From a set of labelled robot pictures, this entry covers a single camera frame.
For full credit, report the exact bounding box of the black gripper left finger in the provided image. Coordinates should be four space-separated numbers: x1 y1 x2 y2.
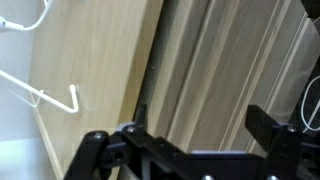
63 104 188 180

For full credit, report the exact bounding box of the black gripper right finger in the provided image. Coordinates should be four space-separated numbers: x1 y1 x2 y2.
245 104 320 180

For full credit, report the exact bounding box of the light wood drawer front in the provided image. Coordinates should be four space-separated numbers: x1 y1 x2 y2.
219 0 320 154
166 0 281 153

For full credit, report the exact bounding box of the light wood drawer cabinet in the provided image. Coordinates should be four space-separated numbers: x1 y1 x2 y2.
29 0 164 180

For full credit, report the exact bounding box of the white power cord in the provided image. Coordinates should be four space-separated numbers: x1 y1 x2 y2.
300 75 320 133

